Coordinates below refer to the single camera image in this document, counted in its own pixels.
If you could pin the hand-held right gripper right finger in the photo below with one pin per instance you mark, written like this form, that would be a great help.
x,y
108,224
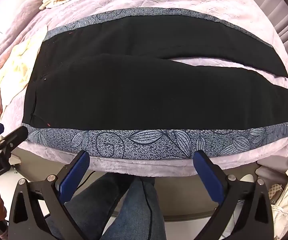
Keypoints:
x,y
207,177

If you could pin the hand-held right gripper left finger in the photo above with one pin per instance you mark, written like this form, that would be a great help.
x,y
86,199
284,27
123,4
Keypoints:
x,y
75,175

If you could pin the black pants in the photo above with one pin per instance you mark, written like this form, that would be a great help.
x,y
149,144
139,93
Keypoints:
x,y
134,92

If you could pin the person's left leg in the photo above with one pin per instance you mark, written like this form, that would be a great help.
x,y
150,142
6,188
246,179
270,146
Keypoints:
x,y
96,205

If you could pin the person's leg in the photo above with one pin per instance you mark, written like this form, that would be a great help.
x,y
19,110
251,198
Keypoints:
x,y
96,205
144,210

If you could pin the checkered handbag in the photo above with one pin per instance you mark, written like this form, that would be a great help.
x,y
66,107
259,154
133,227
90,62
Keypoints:
x,y
275,192

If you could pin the blue leaf-patterned cloth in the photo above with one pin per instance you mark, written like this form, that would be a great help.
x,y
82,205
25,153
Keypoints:
x,y
146,142

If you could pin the pale orange towel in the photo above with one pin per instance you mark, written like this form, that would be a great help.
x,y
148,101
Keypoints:
x,y
16,62

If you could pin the person's right leg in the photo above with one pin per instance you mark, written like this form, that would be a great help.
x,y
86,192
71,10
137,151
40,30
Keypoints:
x,y
144,210

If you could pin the bed frame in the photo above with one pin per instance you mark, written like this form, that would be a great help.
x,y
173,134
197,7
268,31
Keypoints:
x,y
179,200

